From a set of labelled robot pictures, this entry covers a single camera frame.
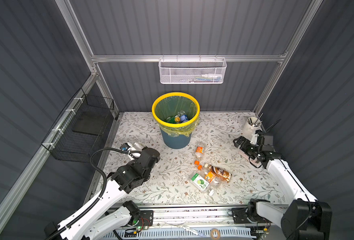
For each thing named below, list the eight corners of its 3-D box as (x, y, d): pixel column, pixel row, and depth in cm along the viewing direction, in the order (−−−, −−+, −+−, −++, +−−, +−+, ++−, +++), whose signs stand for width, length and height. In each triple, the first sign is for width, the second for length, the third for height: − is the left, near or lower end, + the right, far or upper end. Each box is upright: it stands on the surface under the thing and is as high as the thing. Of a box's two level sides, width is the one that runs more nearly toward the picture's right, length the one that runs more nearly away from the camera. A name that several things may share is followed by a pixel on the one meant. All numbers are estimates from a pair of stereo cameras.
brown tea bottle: (202, 171, 91) (203, 167, 86) (205, 165, 94) (206, 161, 89) (227, 184, 86) (230, 181, 81) (229, 178, 88) (232, 174, 84)
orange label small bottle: (194, 158, 97) (194, 155, 93) (195, 144, 104) (196, 140, 100) (203, 160, 96) (204, 156, 92) (204, 145, 103) (205, 141, 99)
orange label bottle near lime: (197, 174, 89) (198, 171, 85) (202, 168, 91) (203, 165, 88) (216, 190, 83) (218, 188, 80) (221, 183, 85) (223, 180, 82)
